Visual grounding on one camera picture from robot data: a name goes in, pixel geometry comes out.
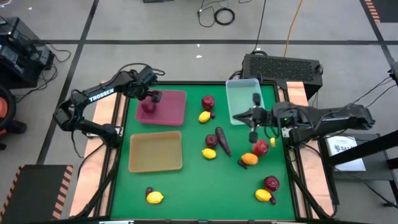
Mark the dark red apple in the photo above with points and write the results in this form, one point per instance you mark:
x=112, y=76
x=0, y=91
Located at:
x=208, y=102
x=149, y=108
x=211, y=140

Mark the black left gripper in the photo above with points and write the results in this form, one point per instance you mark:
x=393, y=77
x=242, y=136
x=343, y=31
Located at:
x=144, y=91

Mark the clear plastic bin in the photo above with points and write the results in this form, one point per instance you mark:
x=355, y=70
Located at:
x=241, y=96

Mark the black perforated computer case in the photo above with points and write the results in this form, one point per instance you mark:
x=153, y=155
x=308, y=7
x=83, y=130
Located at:
x=280, y=68

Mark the wooden side board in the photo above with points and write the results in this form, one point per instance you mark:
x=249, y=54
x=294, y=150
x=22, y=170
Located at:
x=102, y=112
x=297, y=91

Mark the pink plastic bin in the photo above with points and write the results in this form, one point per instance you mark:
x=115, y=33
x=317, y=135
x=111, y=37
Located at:
x=171, y=109

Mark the orange and black machine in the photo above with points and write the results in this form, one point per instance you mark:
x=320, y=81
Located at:
x=3, y=109

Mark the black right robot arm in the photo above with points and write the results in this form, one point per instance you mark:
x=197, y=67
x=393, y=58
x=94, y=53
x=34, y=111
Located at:
x=326, y=118

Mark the bright red apple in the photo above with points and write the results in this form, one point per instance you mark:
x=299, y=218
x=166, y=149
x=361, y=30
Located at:
x=260, y=147

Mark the orange plastic bin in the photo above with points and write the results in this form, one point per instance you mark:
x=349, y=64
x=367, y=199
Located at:
x=155, y=152

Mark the black equipment cart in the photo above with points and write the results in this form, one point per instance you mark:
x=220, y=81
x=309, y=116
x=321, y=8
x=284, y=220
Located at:
x=18, y=62

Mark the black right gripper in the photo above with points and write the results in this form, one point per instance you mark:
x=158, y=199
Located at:
x=262, y=116

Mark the white printed paper sheet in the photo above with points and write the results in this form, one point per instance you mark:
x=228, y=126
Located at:
x=345, y=155

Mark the orange citrus fruit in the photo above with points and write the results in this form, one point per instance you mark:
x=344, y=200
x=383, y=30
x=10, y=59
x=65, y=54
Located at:
x=249, y=159

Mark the red onion bottom right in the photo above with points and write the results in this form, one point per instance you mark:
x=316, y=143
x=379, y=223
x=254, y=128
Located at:
x=271, y=183

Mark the black table frame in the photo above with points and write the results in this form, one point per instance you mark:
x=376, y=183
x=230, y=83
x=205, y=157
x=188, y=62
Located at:
x=202, y=83

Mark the black metal stand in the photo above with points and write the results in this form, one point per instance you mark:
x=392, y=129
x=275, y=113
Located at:
x=367, y=149

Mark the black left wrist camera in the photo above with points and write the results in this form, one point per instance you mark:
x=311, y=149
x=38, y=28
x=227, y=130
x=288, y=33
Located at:
x=148, y=74

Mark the yellow lemon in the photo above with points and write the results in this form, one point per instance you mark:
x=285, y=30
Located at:
x=204, y=117
x=154, y=197
x=209, y=153
x=263, y=195

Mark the small purple vegetable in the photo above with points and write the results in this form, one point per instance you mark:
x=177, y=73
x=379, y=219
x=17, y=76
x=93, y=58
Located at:
x=272, y=199
x=212, y=114
x=149, y=191

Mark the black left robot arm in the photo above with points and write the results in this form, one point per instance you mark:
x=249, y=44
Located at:
x=99, y=91

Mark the long purple eggplant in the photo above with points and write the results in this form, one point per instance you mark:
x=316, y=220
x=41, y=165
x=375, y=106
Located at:
x=222, y=140

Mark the black hazard-striped floor mat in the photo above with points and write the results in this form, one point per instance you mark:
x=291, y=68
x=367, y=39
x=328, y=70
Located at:
x=387, y=7
x=34, y=193

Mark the small yellow fruit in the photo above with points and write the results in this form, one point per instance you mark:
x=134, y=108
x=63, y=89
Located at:
x=272, y=142

